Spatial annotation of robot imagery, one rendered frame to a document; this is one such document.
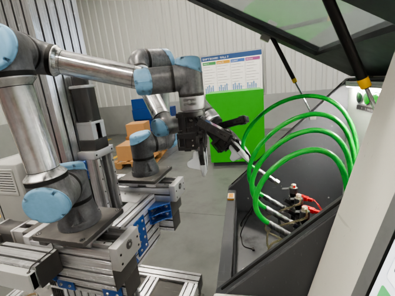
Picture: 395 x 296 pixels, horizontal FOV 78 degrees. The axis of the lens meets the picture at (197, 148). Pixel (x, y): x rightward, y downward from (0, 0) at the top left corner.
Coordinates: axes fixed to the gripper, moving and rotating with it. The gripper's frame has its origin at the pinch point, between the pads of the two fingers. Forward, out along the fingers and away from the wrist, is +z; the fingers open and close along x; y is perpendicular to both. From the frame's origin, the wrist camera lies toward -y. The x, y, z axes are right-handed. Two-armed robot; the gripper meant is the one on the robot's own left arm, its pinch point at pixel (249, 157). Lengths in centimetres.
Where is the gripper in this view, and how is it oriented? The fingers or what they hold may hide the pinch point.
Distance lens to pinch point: 92.7
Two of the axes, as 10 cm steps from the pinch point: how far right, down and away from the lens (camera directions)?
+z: 5.8, 7.5, -3.0
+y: -6.3, 6.5, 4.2
